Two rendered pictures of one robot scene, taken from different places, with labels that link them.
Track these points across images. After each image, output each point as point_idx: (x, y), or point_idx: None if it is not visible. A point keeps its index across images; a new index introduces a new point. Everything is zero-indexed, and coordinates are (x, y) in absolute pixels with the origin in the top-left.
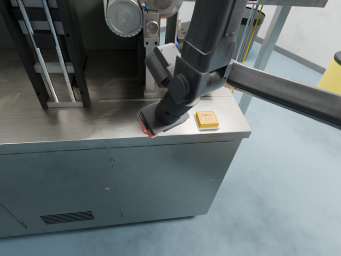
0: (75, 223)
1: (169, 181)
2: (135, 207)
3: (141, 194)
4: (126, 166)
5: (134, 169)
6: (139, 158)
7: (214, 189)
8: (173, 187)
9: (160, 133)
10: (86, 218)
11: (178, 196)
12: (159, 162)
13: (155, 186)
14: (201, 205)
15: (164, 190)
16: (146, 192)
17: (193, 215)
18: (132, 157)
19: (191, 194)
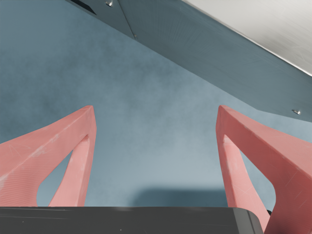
0: (71, 2)
1: (222, 66)
2: (157, 45)
3: (168, 44)
4: (143, 3)
5: (159, 16)
6: (175, 13)
7: (294, 116)
8: (226, 74)
9: (243, 24)
10: (84, 7)
11: (227, 81)
12: (216, 42)
13: (194, 53)
14: (256, 105)
15: (208, 65)
16: (177, 48)
17: (237, 98)
18: (159, 1)
19: (250, 94)
